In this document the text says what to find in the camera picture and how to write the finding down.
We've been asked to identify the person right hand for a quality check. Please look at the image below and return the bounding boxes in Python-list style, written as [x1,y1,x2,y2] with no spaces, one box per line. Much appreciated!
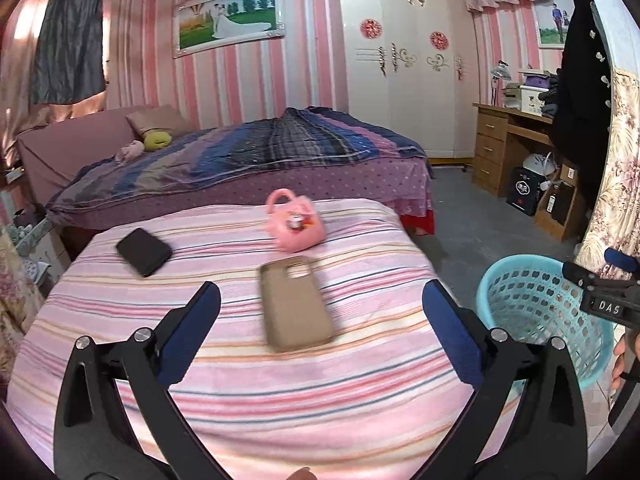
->
[611,330,639,391]

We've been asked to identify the floral curtain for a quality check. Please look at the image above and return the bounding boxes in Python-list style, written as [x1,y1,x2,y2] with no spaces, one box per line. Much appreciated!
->
[576,68,640,278]

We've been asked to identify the light blue plastic basket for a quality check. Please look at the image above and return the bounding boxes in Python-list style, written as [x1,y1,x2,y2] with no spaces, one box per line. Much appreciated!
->
[475,254,614,390]

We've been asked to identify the black box on floor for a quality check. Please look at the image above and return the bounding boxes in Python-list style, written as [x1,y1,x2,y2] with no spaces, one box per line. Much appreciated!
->
[506,167,547,217]

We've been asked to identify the pink striped bed sheet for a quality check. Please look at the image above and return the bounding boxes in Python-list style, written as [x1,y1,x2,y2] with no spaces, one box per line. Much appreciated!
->
[8,200,472,479]

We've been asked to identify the wooden desk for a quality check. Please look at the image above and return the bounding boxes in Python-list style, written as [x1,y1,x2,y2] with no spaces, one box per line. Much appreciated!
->
[473,104,586,242]

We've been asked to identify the black hanging coat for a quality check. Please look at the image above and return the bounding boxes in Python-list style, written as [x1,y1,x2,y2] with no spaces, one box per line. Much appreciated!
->
[550,0,612,209]

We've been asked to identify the black wallet case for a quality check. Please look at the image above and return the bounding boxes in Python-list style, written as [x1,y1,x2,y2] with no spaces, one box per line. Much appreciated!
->
[116,228,172,278]

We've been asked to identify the white bedside cabinet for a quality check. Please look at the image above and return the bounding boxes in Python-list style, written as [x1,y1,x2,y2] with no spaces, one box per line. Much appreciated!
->
[6,219,70,297]

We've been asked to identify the desk lamp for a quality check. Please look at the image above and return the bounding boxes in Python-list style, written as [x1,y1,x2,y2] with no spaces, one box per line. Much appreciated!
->
[490,60,512,106]

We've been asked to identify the brown phone case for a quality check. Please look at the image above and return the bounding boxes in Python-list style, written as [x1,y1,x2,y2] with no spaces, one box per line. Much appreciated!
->
[259,256,335,353]

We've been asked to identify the small framed couple photo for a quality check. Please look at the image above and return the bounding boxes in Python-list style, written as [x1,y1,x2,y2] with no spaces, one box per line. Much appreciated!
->
[534,0,574,49]

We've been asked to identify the white wardrobe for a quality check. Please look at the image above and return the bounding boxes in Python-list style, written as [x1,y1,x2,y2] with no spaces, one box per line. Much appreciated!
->
[340,0,480,159]

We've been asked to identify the pink cartoon mug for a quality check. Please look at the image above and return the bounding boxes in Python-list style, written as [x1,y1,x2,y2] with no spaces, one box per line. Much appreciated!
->
[266,188,326,254]

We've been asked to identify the pink plush toy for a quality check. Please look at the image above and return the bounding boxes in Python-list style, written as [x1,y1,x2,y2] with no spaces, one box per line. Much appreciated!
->
[114,140,144,164]

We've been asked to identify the purple dotted bed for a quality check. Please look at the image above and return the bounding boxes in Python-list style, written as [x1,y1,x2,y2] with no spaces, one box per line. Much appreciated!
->
[17,106,435,234]

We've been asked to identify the yellow green plush toy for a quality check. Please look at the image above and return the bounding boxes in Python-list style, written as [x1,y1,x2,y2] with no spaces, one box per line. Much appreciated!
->
[142,129,172,152]

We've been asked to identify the blue plaid blanket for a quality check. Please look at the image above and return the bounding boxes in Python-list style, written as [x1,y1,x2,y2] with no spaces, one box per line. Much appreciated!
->
[47,106,431,229]

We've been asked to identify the brown pillow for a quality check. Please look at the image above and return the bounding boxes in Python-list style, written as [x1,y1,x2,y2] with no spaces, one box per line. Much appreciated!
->
[126,105,194,138]

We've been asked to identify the dark grey curtain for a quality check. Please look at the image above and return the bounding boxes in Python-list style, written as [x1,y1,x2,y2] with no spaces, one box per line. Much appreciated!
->
[29,0,106,105]

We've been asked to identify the framed wedding photo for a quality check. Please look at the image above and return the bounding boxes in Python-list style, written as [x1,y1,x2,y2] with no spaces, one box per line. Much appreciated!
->
[172,0,285,58]

